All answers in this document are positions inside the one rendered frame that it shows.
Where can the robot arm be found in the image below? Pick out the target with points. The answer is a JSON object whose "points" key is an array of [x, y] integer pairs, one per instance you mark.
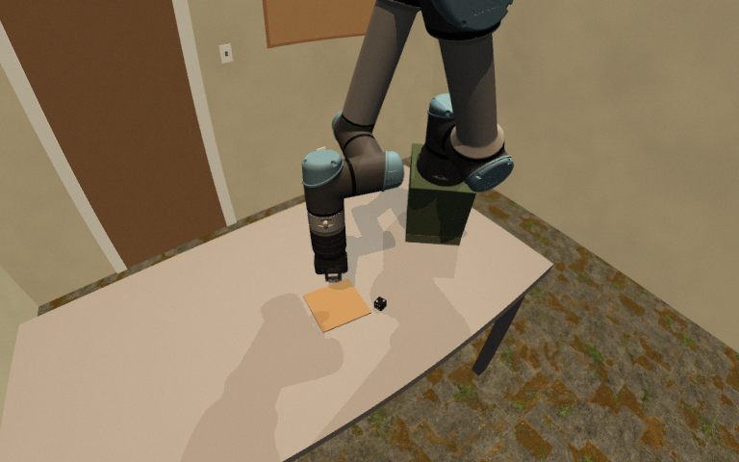
{"points": [[475, 147]]}

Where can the orange flat mat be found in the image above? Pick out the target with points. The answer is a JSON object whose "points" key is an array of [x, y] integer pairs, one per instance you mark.
{"points": [[336, 305]]}

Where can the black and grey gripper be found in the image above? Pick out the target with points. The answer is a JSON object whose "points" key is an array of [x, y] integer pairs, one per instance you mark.
{"points": [[328, 240]]}

